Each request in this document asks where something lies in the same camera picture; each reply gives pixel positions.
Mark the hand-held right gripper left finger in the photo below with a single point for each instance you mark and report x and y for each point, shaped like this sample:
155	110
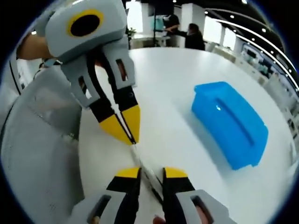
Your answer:
121	186

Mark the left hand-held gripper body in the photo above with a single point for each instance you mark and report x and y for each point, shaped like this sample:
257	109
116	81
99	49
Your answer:
98	39

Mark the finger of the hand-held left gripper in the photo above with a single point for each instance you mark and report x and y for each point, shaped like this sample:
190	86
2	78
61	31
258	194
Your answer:
129	116
109	121

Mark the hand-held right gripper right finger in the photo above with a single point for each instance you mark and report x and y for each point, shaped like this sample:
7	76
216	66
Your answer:
177	186

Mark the blue plastic container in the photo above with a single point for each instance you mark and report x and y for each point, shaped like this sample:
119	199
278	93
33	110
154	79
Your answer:
229	121

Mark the person's left forearm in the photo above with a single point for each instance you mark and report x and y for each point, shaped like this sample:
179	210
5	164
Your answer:
30	47

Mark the green plant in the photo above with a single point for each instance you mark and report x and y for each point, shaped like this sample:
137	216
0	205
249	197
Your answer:
132	32

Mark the white office desk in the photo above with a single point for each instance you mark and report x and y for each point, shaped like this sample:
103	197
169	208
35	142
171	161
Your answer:
147	40

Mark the white round table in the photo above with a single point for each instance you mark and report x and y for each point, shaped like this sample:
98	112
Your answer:
175	77

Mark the person's body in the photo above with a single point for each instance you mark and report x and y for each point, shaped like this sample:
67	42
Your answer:
35	144

